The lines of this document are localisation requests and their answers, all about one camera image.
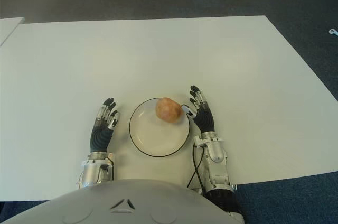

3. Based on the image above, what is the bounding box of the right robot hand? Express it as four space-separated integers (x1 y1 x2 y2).
182 85 216 134

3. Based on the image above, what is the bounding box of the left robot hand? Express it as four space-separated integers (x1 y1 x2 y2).
89 98 121 153

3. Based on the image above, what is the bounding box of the reddish yellow apple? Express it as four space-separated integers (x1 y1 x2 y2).
155 97 183 124

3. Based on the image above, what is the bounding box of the white plate with black rim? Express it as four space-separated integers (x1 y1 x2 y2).
128 97 191 158

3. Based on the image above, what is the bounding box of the grey robot torso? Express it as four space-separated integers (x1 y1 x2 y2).
0 179 246 224

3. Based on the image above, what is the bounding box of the white side table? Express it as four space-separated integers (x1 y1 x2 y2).
0 17 25 46

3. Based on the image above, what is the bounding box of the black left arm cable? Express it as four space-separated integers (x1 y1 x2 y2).
107 152 116 180

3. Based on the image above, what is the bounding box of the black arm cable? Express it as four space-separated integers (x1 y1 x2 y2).
186 143 205 188
107 152 116 180

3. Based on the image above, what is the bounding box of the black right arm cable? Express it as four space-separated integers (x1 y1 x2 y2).
186 143 205 188

